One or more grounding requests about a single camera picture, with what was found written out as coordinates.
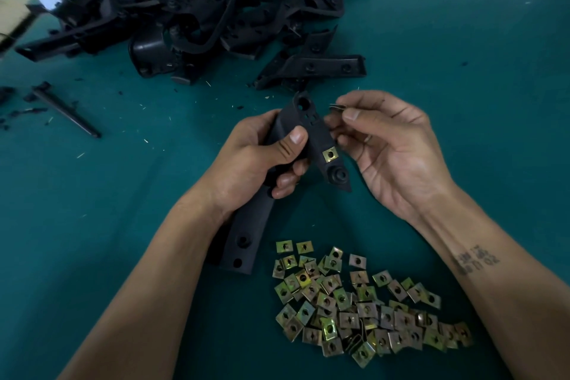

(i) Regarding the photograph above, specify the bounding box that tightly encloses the person's left hand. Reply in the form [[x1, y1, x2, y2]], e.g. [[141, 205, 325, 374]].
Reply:
[[196, 108, 313, 218]]

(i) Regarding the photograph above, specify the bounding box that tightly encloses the person's right hand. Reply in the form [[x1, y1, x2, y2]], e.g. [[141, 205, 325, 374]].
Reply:
[[324, 90, 459, 227]]

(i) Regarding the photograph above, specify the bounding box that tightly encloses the black plastic bracket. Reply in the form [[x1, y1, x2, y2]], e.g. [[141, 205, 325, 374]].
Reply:
[[217, 93, 353, 277]]

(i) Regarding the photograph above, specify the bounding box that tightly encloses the pile of brass clip nuts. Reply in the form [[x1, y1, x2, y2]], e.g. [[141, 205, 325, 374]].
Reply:
[[271, 239, 475, 369]]

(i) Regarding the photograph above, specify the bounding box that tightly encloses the pile of black plastic brackets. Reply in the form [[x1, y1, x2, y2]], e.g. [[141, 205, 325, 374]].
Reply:
[[15, 0, 375, 91]]

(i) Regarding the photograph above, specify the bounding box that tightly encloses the person's left forearm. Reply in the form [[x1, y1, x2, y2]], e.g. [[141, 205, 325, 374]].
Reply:
[[58, 192, 231, 380]]

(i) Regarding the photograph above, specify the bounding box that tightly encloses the person's right forearm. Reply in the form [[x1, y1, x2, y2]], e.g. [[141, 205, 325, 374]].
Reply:
[[414, 188, 570, 380]]

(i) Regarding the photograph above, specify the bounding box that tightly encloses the green table cloth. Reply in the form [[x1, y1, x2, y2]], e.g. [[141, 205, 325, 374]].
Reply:
[[0, 0, 570, 380]]

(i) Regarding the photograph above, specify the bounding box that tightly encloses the thin black plastic strip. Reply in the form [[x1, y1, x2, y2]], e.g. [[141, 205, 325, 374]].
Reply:
[[30, 81, 103, 140]]

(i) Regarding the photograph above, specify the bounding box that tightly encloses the brown cardboard piece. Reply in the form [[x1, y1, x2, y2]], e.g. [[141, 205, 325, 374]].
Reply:
[[0, 0, 37, 42]]

